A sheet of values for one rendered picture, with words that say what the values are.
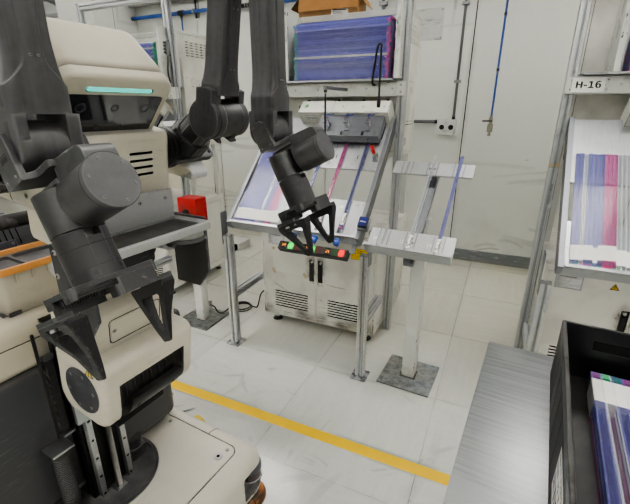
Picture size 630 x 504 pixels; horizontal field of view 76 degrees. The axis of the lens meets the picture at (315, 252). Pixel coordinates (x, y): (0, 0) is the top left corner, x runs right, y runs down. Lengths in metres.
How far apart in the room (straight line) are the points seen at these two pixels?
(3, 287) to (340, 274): 1.56
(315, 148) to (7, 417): 0.89
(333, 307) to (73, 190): 1.97
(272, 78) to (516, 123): 2.90
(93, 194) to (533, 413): 0.68
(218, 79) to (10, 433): 0.90
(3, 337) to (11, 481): 0.35
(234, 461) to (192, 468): 0.12
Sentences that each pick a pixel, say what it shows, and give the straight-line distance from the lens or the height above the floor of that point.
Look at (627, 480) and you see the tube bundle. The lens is 0.65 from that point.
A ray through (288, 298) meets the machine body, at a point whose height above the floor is 0.18.
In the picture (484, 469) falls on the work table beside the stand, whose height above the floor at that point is 0.80.
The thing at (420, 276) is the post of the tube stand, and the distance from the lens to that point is 1.85.
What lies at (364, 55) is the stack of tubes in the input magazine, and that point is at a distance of 2.16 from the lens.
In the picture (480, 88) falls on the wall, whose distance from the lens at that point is 3.56.
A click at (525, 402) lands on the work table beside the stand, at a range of 0.79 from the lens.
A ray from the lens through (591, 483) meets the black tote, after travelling 0.68.
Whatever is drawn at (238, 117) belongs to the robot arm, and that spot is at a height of 1.24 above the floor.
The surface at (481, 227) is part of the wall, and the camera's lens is 3.68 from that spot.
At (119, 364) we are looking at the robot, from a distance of 0.88.
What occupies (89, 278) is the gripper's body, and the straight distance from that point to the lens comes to 0.48.
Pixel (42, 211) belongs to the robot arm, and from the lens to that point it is 0.50.
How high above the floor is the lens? 1.26
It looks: 20 degrees down
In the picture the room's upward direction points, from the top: straight up
